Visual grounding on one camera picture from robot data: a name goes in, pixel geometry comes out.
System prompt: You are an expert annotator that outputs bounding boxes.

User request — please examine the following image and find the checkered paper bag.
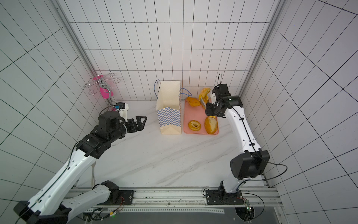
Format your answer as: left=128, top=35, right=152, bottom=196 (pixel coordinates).
left=153, top=79, right=192, bottom=135

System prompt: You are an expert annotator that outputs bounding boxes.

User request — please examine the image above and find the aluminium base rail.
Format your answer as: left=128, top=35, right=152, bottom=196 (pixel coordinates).
left=67, top=187, right=283, bottom=215

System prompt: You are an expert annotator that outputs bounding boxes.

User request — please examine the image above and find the large oval bread loaf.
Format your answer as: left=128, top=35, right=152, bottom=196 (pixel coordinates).
left=204, top=116, right=218, bottom=134

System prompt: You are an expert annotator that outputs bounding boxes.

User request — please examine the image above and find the silver pink mug tree stand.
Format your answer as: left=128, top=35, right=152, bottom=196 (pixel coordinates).
left=84, top=73, right=121, bottom=100

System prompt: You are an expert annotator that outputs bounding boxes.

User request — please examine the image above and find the small orange bun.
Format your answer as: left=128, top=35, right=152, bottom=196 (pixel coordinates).
left=186, top=97, right=201, bottom=107

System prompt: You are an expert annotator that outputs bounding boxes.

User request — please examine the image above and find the ring bagel bread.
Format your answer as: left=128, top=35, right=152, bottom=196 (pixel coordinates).
left=188, top=120, right=201, bottom=132

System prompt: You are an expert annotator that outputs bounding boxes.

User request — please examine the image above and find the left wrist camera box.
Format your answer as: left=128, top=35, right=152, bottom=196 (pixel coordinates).
left=113, top=102, right=129, bottom=122

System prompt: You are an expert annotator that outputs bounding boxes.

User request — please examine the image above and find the pink plastic tray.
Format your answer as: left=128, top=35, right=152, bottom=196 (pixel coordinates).
left=183, top=100, right=209, bottom=135

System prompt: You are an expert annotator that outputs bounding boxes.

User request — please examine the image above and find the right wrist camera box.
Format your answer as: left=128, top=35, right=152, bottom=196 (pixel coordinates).
left=211, top=84, right=231, bottom=104

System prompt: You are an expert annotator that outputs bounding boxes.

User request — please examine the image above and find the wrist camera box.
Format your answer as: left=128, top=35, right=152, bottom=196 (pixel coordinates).
left=211, top=84, right=231, bottom=104
left=113, top=102, right=129, bottom=122

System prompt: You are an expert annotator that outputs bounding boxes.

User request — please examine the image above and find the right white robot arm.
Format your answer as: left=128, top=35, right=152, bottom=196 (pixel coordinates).
left=205, top=93, right=270, bottom=204

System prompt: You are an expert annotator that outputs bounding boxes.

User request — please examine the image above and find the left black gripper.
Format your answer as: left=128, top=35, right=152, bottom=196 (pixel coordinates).
left=109, top=117, right=148, bottom=142

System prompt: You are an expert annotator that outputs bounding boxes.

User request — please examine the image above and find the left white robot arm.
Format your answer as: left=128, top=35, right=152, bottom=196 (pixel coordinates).
left=14, top=111, right=147, bottom=224

